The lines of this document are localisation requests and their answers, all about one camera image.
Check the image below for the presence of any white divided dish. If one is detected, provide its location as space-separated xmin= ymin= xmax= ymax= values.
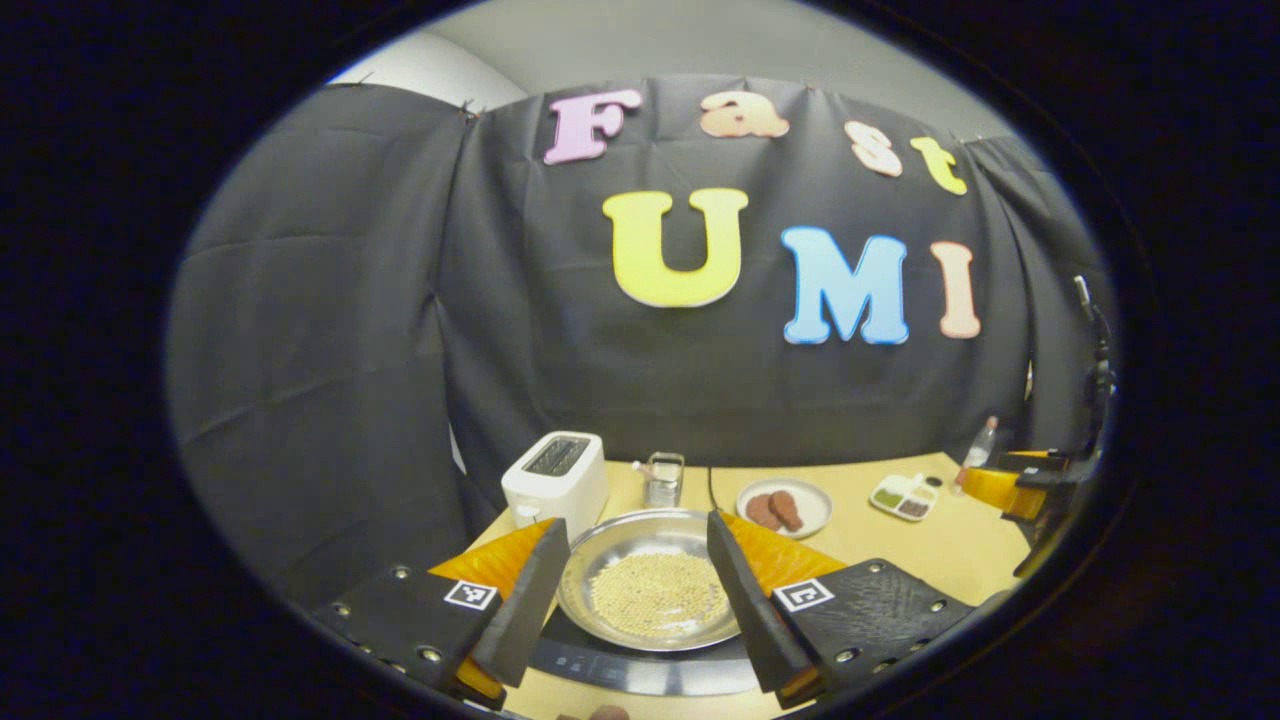
xmin=869 ymin=473 xmax=941 ymax=522

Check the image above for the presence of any metal wire basket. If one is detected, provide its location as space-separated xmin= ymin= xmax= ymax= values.
xmin=645 ymin=452 xmax=686 ymax=508

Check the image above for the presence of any white round plate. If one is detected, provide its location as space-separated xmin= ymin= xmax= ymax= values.
xmin=736 ymin=477 xmax=834 ymax=539

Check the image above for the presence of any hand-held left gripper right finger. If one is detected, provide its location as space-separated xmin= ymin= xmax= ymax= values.
xmin=706 ymin=510 xmax=976 ymax=711

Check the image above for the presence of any plastic bottle red label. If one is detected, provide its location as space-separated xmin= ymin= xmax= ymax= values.
xmin=952 ymin=416 xmax=999 ymax=496

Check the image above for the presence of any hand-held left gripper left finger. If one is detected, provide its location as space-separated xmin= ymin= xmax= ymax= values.
xmin=312 ymin=518 xmax=573 ymax=711

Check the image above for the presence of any steel pot black handle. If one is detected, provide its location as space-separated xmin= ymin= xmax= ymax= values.
xmin=557 ymin=508 xmax=746 ymax=653

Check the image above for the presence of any white toaster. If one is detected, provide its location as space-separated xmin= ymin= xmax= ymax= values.
xmin=501 ymin=431 xmax=609 ymax=543

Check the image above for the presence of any pile of soybeans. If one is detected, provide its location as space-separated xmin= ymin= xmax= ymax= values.
xmin=588 ymin=552 xmax=731 ymax=638

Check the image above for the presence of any black induction cooktop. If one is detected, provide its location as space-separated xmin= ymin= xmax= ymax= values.
xmin=530 ymin=605 xmax=766 ymax=698

